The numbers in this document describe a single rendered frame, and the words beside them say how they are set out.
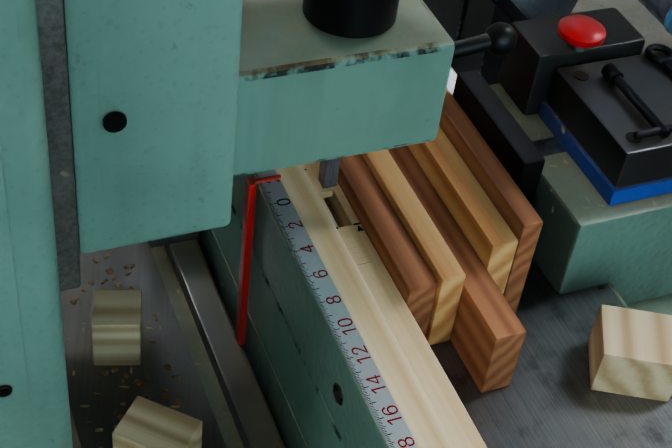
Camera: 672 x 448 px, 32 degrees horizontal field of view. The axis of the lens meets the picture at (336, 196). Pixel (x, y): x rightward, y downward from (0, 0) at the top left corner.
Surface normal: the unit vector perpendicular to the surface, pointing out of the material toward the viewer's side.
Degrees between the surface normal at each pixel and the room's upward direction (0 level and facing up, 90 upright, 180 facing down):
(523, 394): 0
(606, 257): 90
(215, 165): 90
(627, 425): 0
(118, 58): 90
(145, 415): 0
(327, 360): 90
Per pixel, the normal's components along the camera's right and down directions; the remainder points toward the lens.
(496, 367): 0.36, 0.65
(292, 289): -0.93, 0.18
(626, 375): -0.12, 0.66
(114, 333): 0.09, 0.68
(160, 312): 0.10, -0.73
